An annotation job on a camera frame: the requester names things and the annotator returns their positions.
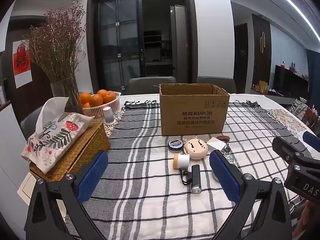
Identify round green-rimmed tin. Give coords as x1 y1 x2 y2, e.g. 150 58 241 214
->
167 138 185 152

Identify black wrist strap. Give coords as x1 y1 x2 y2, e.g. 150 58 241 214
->
179 169 193 186

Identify dark wooden door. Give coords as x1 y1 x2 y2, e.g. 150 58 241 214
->
233 23 249 81

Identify grey plaid tablecloth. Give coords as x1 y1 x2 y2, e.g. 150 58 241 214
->
64 100 314 240

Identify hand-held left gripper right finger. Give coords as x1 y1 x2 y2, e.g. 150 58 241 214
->
209 150 293 240

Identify blue curtain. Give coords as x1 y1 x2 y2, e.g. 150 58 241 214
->
306 49 320 110

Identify white jar with wooden lid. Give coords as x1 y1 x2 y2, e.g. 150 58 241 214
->
172 153 190 170

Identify metal keys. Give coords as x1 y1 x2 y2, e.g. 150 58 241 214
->
222 147 236 162

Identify brown cardboard box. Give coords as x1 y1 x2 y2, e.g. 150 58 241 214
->
159 83 230 136

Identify black television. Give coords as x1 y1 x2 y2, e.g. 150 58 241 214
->
273 65 310 101

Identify white plastic fruit basket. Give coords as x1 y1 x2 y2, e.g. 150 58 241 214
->
81 92 122 119

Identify floral fabric tissue cover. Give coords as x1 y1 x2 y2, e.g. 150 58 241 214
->
21 112 95 174

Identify beige round deer-shaped device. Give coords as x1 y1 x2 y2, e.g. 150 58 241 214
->
183 136 208 160

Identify person's right hand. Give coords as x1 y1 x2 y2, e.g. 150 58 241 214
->
299 199 320 240

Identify dark panel with gold handle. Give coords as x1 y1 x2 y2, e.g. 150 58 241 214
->
251 14 272 88

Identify beige paper sheet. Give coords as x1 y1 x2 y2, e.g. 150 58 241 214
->
17 172 33 203

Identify woven rattan tissue box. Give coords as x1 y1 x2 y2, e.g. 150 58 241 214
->
29 119 111 182

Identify white tissue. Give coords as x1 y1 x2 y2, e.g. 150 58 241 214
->
36 96 69 132

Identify dark glass sliding door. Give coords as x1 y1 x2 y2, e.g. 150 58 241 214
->
87 0 198 96

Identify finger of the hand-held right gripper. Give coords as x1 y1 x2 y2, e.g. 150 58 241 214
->
302 131 320 153
272 137 313 167

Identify white charger block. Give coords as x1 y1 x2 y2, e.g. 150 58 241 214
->
206 137 227 153

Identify glass vase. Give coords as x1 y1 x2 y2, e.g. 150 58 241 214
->
51 76 84 114

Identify white television cabinet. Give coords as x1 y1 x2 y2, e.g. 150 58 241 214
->
250 87 298 105

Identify red and white wall poster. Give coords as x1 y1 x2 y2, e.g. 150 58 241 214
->
12 40 34 89

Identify small grey white cylinder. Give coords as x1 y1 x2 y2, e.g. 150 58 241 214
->
102 107 116 126

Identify dried purple flowers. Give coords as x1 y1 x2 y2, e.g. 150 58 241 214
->
24 2 87 85

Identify grey dining chair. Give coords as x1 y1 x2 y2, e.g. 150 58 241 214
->
20 106 45 140
128 76 177 96
196 76 237 94

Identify black flashlight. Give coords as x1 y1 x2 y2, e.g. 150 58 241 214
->
191 164 202 194

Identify ceiling light strip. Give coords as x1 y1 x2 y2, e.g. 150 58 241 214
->
261 0 320 42

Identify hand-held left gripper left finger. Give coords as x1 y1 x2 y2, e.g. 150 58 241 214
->
25 150 110 240

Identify grey refrigerator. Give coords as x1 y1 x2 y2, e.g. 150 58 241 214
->
170 5 188 77

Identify patterned placemat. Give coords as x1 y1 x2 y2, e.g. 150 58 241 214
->
267 108 311 133

